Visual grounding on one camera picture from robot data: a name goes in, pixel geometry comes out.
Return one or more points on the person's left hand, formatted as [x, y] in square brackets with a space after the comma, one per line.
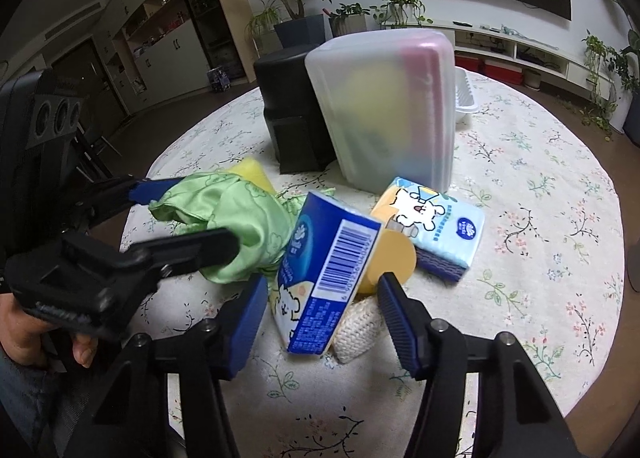
[21, 336]

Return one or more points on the bear print tissue pack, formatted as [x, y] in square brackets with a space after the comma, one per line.
[444, 230]

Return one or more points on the white plastic tray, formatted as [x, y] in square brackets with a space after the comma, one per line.
[466, 101]

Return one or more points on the red storage box left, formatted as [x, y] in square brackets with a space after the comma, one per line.
[469, 62]

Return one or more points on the large yellow teardrop sponge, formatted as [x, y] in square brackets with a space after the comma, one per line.
[393, 253]

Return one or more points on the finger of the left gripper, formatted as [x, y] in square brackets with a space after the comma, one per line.
[160, 258]
[145, 191]

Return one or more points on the white wall cabinets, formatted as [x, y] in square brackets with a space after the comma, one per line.
[151, 51]

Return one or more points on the white tv console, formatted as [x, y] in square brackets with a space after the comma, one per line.
[554, 66]

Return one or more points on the white ribbed planter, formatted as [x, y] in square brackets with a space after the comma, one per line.
[347, 19]

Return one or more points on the green cloth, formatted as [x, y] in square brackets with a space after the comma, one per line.
[263, 222]

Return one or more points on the small plant by console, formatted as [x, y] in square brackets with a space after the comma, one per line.
[608, 70]

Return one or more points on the trailing green pothos plant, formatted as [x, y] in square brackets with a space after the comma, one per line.
[400, 14]

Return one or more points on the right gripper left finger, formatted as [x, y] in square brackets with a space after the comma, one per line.
[230, 335]

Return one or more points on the beige knitted pouch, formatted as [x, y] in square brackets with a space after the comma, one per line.
[359, 329]

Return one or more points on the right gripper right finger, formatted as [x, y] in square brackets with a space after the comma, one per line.
[418, 344]

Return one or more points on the red storage box right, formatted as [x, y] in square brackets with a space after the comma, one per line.
[502, 72]

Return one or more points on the red storage box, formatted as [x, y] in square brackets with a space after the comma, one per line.
[469, 62]
[502, 72]

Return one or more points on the blue tissue pack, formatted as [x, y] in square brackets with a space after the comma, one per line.
[323, 264]

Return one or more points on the black cylindrical container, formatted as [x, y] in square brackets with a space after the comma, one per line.
[298, 132]

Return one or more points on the translucent plastic storage box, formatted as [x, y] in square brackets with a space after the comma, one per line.
[387, 97]

